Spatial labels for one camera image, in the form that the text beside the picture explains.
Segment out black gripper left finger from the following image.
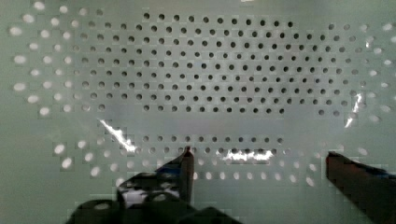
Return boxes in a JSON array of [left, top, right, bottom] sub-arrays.
[[117, 147, 194, 205]]

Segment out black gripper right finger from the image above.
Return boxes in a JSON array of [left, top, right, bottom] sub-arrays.
[[325, 151, 396, 224]]

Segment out green plastic strainer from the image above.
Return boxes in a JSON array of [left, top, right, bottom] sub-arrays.
[[1, 0, 395, 224]]

